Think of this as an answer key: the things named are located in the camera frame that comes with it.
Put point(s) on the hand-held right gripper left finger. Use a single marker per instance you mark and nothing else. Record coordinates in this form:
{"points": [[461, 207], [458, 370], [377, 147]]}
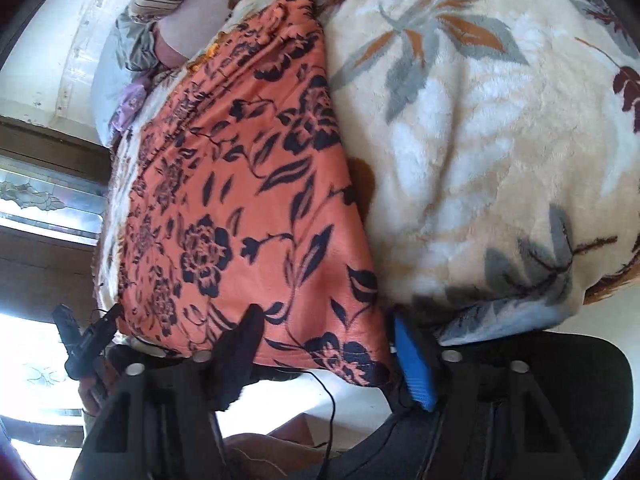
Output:
{"points": [[237, 360]]}

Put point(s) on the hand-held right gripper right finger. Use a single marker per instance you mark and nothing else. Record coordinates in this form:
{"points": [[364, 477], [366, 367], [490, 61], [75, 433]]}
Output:
{"points": [[412, 360]]}

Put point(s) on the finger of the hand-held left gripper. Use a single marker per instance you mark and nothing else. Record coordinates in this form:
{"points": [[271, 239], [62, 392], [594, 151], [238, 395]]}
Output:
{"points": [[102, 327], [65, 325]]}

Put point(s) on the orange black floral cloth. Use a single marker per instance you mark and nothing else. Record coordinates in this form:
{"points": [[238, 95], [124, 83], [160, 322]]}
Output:
{"points": [[240, 185]]}

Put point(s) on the patterned glass window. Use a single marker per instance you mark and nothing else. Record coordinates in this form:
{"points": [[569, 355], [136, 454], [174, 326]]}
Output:
{"points": [[35, 200]]}

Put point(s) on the black garment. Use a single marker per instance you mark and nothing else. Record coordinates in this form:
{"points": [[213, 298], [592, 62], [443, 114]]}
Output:
{"points": [[590, 375]]}

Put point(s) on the cream leaf print blanket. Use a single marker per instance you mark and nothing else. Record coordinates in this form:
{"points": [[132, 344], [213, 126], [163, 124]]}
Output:
{"points": [[475, 160]]}

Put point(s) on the purple floral cloth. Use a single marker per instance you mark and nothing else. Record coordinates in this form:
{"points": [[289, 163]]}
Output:
{"points": [[127, 105]]}

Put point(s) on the grey blue cloth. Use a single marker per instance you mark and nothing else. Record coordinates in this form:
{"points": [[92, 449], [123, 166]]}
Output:
{"points": [[135, 45]]}

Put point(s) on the pink bed sheet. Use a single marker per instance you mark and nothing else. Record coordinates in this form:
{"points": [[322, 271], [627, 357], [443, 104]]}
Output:
{"points": [[185, 35]]}

